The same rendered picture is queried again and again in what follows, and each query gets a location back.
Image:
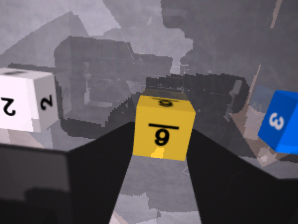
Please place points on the blue block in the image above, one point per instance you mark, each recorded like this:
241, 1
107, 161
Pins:
279, 129

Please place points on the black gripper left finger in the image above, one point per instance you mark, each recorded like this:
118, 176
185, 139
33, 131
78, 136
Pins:
81, 185

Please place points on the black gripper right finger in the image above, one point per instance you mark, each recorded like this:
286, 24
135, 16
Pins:
229, 190

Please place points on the yellow block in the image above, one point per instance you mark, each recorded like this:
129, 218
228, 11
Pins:
163, 127

